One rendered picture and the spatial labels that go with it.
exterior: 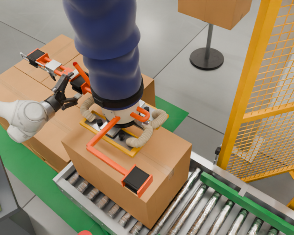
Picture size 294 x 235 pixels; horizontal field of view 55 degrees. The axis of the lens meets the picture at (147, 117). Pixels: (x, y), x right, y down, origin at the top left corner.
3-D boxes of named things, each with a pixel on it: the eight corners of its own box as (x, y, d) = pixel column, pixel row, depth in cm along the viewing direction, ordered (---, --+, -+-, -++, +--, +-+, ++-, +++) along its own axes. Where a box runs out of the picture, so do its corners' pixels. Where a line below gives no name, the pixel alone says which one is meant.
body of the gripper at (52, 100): (40, 97, 128) (56, 85, 132) (47, 109, 135) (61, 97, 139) (51, 104, 125) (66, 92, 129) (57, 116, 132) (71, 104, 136)
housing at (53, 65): (65, 69, 150) (62, 63, 147) (55, 77, 147) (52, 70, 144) (56, 65, 153) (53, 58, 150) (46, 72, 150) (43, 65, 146)
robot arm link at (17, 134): (46, 126, 133) (51, 120, 121) (19, 148, 125) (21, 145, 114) (30, 109, 131) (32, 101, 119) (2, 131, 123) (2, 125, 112)
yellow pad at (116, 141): (146, 143, 129) (145, 137, 126) (132, 158, 125) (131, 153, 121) (93, 112, 144) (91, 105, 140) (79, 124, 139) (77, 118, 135)
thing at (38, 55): (50, 59, 156) (47, 52, 152) (39, 67, 152) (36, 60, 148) (40, 54, 159) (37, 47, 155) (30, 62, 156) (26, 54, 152)
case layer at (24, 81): (156, 109, 269) (154, 79, 238) (81, 187, 223) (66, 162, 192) (72, 63, 319) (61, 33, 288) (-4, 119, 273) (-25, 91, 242)
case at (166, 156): (188, 178, 178) (192, 143, 147) (150, 230, 160) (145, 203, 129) (118, 134, 204) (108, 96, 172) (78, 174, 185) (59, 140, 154)
